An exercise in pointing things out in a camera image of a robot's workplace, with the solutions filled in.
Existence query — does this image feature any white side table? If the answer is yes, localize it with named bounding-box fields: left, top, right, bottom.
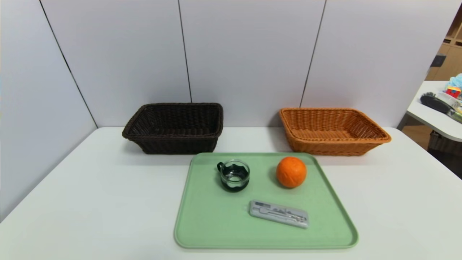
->
left=407, top=81, right=462, bottom=142

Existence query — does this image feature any glass cup with black holder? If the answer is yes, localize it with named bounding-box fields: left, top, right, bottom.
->
left=217, top=159, right=250, bottom=192

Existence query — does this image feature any orange wicker basket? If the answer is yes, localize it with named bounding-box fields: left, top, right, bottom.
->
left=279, top=107, right=392, bottom=156

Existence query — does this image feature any grey packet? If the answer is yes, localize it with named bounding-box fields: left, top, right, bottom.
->
left=249, top=200, right=310, bottom=229

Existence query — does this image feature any clear plastic package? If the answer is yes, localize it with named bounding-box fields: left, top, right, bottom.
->
left=437, top=92, right=462, bottom=123

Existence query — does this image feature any dark brown wicker basket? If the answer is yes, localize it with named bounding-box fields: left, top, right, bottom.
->
left=122, top=103, right=224, bottom=155

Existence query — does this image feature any blue plush toy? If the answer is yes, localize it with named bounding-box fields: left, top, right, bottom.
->
left=445, top=73, right=462, bottom=91

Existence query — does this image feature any wooden shelf cabinet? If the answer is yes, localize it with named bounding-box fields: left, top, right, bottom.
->
left=426, top=7, right=462, bottom=82

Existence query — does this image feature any black round brush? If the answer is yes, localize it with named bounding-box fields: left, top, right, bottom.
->
left=420, top=92, right=453, bottom=114

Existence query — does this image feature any green plastic tray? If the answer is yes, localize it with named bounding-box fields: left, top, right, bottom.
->
left=174, top=152, right=359, bottom=250

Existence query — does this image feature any dark woven storage basket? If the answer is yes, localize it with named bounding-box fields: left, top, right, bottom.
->
left=428, top=131, right=462, bottom=156

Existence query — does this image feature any orange fruit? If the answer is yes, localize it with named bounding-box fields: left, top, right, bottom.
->
left=276, top=156, right=307, bottom=189

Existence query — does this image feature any metal drawing compass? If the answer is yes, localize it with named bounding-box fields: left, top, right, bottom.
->
left=254, top=203, right=305, bottom=222

